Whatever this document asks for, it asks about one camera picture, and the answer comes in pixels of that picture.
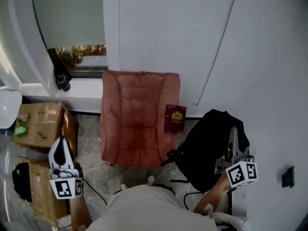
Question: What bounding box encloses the maroon book with gold emblem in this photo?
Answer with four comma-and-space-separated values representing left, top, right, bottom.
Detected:
164, 104, 187, 134

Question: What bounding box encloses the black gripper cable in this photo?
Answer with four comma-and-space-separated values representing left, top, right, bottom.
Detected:
81, 177, 108, 206
184, 191, 202, 210

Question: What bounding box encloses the black backpack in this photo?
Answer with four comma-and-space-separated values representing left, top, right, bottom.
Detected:
160, 109, 251, 193

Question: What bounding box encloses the person's left forearm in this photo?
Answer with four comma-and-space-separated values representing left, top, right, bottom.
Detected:
69, 196, 93, 231

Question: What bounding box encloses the grey wall cable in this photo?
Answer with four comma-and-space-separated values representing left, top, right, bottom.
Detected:
194, 0, 238, 105

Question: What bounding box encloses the person's white shirt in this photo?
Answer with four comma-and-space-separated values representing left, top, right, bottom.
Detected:
85, 184, 241, 231

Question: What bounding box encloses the pink cushioned armchair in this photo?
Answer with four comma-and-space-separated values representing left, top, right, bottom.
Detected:
100, 70, 181, 169

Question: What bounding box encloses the black handbag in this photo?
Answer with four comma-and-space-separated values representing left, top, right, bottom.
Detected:
12, 162, 33, 203

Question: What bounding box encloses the white round table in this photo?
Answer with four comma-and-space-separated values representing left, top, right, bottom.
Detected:
0, 90, 23, 129

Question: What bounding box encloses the person's right forearm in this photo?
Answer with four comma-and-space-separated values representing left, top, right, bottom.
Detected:
193, 174, 231, 216

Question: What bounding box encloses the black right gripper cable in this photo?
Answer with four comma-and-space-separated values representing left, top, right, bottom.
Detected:
184, 191, 202, 210

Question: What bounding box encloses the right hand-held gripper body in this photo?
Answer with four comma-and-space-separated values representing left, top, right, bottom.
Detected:
214, 153, 258, 189

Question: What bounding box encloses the window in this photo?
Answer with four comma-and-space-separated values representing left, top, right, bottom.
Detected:
47, 44, 108, 79

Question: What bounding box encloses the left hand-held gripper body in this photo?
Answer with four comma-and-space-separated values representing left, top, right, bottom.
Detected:
50, 167, 84, 199

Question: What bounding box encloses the green plastic packet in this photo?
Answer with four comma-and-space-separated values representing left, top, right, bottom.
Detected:
14, 126, 29, 137

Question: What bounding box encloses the large labelled cardboard box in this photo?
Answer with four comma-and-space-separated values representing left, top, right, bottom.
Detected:
15, 156, 73, 228

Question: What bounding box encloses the small taped cardboard box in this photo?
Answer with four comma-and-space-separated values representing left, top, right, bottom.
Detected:
12, 102, 79, 156

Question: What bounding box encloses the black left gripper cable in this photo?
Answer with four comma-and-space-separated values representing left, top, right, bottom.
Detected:
81, 177, 108, 206

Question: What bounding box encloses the black wall bracket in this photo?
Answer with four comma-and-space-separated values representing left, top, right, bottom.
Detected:
282, 167, 295, 189

